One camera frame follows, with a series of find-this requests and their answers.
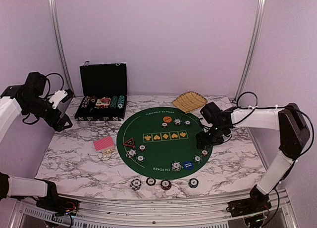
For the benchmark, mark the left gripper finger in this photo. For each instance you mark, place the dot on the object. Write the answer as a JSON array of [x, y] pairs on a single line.
[[67, 121], [61, 128]]

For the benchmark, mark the hundred chip front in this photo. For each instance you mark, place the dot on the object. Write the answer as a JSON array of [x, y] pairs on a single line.
[[151, 181]]

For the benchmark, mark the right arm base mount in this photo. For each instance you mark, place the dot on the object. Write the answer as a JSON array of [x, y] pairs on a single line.
[[246, 206]]

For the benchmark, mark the blue ten chip stack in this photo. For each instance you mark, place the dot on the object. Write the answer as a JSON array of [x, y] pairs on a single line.
[[135, 184]]

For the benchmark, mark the blue-tan chip row in case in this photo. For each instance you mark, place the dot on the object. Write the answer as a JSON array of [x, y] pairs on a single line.
[[85, 102]]

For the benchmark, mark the teal chip row in case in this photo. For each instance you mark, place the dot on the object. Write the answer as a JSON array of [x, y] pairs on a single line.
[[121, 101]]

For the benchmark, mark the green fifty chip stack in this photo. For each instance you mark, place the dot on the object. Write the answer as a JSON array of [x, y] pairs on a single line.
[[193, 183]]

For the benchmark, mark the woven bamboo tray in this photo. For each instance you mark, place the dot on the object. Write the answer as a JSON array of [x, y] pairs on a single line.
[[189, 101]]

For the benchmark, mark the black poker chip case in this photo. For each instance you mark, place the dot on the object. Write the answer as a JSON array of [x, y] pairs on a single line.
[[103, 80]]

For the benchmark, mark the blue small blind button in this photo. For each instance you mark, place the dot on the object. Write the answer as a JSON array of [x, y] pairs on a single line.
[[188, 165]]

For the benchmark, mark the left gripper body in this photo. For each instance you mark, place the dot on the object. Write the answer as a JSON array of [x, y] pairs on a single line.
[[51, 119]]

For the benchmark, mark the placed ten chips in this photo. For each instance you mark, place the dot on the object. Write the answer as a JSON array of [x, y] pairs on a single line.
[[177, 121], [131, 153], [176, 166]]

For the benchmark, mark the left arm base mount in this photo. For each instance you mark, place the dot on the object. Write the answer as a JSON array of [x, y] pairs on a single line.
[[60, 206]]

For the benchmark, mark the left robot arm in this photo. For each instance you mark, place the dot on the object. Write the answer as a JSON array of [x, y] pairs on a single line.
[[28, 99]]

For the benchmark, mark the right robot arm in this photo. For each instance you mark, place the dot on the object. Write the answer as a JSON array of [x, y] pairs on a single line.
[[288, 120]]

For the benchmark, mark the aluminium frame post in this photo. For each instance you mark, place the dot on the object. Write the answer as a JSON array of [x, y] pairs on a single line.
[[59, 43], [252, 47]]

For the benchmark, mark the card deck in case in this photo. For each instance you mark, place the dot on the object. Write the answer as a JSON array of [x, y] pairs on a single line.
[[103, 102]]

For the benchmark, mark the round green poker mat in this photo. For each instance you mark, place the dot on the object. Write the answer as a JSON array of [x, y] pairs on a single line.
[[164, 145]]

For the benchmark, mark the orange hundred chip stack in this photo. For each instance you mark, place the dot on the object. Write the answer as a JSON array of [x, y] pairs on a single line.
[[165, 184]]

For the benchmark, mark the placed fifty chip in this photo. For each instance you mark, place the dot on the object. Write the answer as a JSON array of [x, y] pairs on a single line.
[[197, 159], [140, 158], [187, 123]]

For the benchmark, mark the left aluminium frame post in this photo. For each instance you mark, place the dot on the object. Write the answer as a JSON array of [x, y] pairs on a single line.
[[59, 43]]

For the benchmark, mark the right aluminium frame post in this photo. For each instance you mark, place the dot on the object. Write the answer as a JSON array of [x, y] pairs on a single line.
[[252, 47]]

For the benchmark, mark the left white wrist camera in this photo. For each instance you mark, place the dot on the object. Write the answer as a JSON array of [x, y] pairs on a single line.
[[60, 96]]

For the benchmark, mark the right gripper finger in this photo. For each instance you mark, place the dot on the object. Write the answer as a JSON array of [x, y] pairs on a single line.
[[209, 142], [200, 141]]

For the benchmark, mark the orange big blind button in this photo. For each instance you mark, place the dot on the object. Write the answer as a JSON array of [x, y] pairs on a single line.
[[167, 119]]

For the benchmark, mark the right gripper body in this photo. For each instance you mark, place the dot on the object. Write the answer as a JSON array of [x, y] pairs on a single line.
[[216, 133]]

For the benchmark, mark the triangular all-in button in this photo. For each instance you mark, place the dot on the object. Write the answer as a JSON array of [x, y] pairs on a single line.
[[130, 143]]

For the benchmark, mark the orange-black chip row in case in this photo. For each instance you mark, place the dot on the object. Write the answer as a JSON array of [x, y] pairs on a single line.
[[93, 99]]

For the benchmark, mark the front aluminium rail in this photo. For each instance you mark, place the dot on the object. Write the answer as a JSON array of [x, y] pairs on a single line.
[[195, 212]]

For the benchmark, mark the red-backed playing card deck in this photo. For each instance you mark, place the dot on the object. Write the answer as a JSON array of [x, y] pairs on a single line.
[[105, 146]]

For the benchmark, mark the placed hundred chip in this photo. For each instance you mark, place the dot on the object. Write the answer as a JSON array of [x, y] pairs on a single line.
[[204, 153], [142, 147], [164, 125]]

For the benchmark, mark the green chip row in case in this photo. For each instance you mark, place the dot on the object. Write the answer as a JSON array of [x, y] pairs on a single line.
[[113, 103]]

